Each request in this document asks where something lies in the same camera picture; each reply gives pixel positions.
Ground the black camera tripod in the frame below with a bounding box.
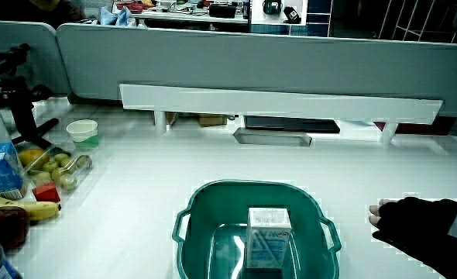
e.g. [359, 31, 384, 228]
[0, 33, 60, 150]

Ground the large gray partition panel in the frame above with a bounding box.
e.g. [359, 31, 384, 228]
[56, 22, 457, 119]

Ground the blue cabinet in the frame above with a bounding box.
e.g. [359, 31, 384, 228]
[249, 0, 334, 38]

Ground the red cube block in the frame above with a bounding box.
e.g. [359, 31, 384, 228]
[31, 181, 62, 204]

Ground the black box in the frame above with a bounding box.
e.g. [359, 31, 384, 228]
[208, 2, 238, 19]

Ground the black keyboard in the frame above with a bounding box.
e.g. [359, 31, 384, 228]
[244, 115, 341, 134]

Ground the pile of green fruits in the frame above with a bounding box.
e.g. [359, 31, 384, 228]
[33, 153, 93, 191]

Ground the dark red flat item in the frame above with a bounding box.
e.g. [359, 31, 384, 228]
[374, 115, 457, 136]

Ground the brown cardboard box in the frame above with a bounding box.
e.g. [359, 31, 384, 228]
[197, 113, 229, 128]

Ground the white wire rack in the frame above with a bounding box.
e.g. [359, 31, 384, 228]
[378, 0, 457, 43]

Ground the blue drink carton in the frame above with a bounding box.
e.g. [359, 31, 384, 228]
[0, 142, 28, 201]

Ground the white long shelf riser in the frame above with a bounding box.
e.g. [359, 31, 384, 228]
[119, 83, 444, 145]

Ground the person's right hand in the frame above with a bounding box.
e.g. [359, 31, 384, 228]
[369, 188, 457, 253]

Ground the green plastic plate basin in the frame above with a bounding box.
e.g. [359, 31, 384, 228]
[171, 179, 342, 279]

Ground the gray flat tray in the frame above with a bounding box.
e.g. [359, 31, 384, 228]
[232, 126, 313, 147]

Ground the dark red apple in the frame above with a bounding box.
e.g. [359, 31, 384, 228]
[0, 205, 31, 251]

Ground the yellow mango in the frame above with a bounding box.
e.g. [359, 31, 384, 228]
[18, 149, 50, 171]

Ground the white blue milk carton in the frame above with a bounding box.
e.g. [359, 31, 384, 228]
[245, 207, 293, 270]

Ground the white poster board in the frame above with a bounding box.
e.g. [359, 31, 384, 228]
[250, 0, 308, 26]

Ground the small gray partition panel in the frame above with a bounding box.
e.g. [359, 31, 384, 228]
[0, 19, 71, 97]

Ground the light blue cloth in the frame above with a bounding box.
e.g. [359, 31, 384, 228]
[98, 5, 136, 27]

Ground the clear plastic fruit container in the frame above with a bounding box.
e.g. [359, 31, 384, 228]
[17, 145, 94, 193]

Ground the yellow banana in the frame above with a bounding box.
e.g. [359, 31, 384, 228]
[0, 195, 62, 222]

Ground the white green paper cup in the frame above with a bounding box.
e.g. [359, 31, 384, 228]
[66, 119, 100, 153]

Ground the background white desk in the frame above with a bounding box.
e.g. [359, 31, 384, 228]
[112, 0, 251, 25]

